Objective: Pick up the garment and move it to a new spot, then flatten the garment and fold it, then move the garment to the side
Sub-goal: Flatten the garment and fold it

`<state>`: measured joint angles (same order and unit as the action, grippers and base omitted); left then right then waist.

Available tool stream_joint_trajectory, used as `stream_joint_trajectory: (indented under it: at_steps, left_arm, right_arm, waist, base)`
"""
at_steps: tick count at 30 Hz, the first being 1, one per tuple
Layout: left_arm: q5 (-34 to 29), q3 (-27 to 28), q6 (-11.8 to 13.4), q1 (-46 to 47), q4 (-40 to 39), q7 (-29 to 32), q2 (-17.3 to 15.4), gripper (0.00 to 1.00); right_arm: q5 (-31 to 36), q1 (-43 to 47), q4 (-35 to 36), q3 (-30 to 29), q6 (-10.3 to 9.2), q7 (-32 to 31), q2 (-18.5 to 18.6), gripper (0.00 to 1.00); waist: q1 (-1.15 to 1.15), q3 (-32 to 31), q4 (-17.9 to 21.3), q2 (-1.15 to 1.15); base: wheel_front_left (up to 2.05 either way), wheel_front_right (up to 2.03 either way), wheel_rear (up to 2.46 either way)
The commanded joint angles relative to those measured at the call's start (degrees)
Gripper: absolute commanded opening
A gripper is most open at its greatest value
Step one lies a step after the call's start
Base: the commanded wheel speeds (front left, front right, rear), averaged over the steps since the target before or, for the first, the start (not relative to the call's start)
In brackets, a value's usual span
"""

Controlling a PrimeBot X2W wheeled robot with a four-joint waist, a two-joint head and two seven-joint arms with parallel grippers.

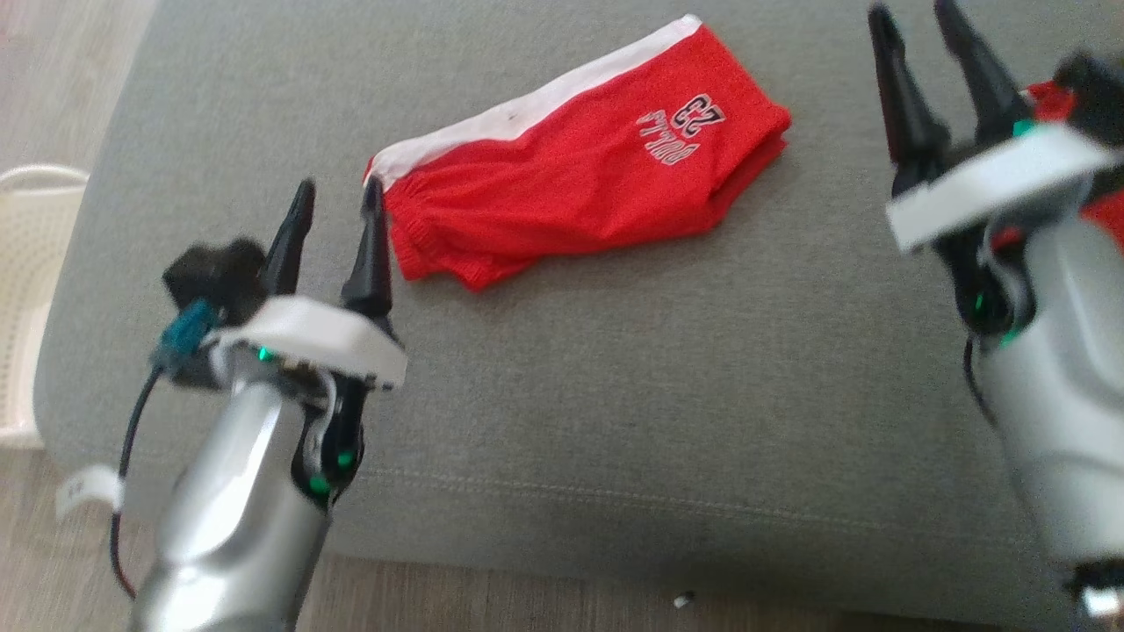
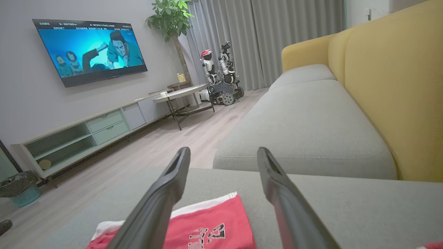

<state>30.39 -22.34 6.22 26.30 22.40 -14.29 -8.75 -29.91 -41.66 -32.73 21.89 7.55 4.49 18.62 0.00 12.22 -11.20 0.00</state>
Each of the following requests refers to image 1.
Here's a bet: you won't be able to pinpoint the red basketball jersey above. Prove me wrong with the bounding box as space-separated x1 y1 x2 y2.
992 79 1124 255

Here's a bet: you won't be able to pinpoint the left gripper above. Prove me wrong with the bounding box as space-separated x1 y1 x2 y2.
210 175 407 392

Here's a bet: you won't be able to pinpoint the cream perforated laundry basket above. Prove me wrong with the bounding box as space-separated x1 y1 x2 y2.
0 163 91 451

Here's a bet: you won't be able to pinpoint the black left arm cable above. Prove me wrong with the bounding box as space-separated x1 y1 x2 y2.
109 364 169 600

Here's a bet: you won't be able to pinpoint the red shorts with white stripe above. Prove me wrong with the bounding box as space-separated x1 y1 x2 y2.
364 14 793 293

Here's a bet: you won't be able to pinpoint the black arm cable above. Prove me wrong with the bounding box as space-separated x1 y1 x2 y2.
109 364 169 600
962 337 1003 427

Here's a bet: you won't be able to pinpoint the grey sofa cushion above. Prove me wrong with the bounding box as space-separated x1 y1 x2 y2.
35 0 1124 628

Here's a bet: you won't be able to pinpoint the blue left camera connector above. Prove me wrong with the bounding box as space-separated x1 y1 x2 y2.
150 298 219 372

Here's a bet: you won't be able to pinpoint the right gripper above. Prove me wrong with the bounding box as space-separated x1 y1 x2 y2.
868 0 1117 255

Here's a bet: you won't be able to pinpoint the white cable label tag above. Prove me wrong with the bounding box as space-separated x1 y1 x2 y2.
56 464 125 520

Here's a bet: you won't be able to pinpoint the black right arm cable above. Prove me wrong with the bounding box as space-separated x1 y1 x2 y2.
962 337 1003 427

